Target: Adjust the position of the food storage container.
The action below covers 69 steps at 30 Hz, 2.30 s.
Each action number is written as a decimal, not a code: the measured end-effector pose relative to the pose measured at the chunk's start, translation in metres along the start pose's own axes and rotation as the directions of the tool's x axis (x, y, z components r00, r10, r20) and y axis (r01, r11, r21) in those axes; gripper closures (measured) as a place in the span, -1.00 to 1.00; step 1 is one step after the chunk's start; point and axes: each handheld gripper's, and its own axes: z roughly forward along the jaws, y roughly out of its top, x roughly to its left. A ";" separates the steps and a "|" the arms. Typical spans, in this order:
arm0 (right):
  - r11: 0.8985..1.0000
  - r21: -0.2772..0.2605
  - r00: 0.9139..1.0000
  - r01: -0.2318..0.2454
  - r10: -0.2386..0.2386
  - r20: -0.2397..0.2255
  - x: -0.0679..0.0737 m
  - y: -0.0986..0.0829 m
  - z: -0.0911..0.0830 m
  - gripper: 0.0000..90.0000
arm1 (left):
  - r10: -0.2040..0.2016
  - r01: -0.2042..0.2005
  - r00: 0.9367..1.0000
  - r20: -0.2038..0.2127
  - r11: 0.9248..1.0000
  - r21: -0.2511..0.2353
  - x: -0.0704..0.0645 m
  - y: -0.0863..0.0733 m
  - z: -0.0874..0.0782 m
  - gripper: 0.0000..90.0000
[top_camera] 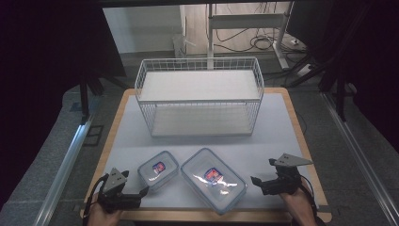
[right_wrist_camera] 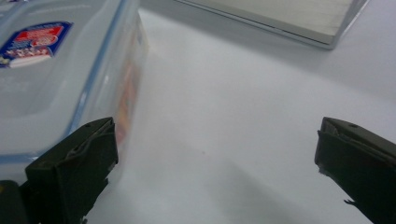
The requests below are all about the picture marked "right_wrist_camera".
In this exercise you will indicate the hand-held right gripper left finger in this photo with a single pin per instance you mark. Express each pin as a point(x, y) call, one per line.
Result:
point(71, 168)

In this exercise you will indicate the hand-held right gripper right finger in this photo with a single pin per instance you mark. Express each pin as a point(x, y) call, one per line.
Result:
point(358, 161)

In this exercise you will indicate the large clear plastic food container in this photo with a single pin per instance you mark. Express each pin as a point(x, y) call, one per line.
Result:
point(46, 93)

